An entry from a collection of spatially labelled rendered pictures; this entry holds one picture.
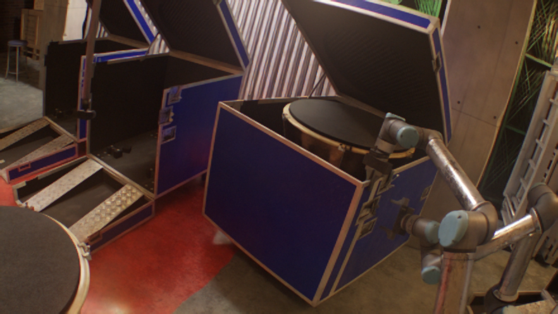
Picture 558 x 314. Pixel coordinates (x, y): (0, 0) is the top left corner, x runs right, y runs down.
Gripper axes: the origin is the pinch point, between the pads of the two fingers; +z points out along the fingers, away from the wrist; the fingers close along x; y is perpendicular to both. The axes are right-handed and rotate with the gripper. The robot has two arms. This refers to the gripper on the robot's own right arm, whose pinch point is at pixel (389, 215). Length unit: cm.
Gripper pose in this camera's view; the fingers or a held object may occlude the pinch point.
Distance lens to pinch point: 183.7
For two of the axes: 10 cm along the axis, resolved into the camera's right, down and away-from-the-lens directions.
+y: -8.4, -3.4, -4.3
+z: -4.2, -1.1, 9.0
